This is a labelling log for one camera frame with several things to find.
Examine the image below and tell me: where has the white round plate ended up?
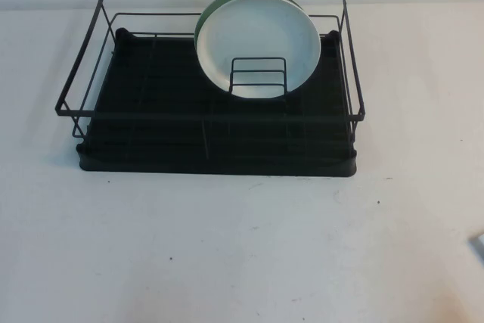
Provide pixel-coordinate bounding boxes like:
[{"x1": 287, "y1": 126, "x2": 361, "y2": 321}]
[{"x1": 196, "y1": 0, "x2": 323, "y2": 101}]

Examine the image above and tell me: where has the black plastic drip tray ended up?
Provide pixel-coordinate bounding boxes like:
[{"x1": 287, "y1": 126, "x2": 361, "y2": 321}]
[{"x1": 76, "y1": 27, "x2": 358, "y2": 179}]

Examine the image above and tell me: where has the black wire dish rack frame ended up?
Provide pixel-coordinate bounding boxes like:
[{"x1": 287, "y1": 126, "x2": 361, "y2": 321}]
[{"x1": 54, "y1": 0, "x2": 366, "y2": 139}]

